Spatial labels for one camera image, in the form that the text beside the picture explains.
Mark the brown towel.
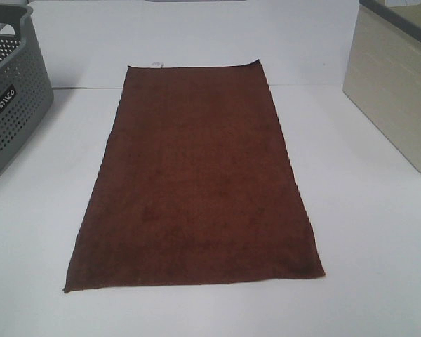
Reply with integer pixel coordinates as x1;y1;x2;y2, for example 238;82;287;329
64;61;325;293

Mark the beige storage box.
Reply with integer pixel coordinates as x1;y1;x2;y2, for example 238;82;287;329
342;1;421;173

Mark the grey perforated plastic basket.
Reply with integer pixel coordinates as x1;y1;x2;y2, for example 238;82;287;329
0;4;54;174

